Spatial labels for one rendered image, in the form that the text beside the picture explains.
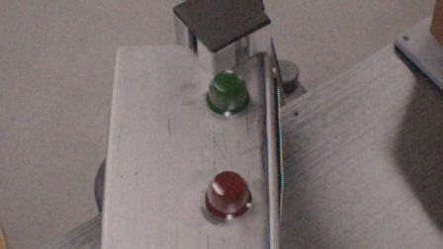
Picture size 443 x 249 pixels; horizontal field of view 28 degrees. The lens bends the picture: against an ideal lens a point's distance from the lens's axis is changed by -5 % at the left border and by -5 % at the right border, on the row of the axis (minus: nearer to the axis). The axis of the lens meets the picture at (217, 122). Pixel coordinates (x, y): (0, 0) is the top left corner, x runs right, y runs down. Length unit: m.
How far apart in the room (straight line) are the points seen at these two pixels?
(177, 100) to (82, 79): 1.96
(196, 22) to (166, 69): 0.04
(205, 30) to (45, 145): 1.85
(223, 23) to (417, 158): 0.80
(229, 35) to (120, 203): 0.12
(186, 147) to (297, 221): 0.73
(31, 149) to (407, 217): 1.33
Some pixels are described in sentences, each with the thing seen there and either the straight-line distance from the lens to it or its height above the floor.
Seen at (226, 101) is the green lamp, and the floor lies 1.49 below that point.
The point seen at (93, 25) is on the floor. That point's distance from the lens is 2.65.
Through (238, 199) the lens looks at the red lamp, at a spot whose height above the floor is 1.49.
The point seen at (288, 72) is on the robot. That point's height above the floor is 0.32.
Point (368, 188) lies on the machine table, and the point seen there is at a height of 0.83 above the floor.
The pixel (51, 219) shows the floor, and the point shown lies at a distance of 2.28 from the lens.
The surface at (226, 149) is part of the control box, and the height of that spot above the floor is 1.48.
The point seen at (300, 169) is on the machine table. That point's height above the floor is 0.83.
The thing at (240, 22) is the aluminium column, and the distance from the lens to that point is 0.57.
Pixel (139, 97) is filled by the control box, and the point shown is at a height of 1.48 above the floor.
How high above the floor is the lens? 1.92
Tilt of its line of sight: 53 degrees down
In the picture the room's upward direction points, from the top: 3 degrees counter-clockwise
